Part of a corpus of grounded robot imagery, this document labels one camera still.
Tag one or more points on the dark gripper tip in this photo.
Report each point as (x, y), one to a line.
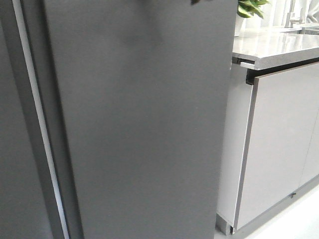
(193, 2)

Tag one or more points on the steel kitchen sink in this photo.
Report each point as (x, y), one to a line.
(310, 30)

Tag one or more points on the grey kitchen counter cabinet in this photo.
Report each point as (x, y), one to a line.
(271, 139)

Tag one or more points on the white plant pot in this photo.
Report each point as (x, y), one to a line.
(240, 25)

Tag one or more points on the green potted plant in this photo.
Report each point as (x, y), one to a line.
(249, 8)

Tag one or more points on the silver sink faucet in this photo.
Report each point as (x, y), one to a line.
(295, 14)

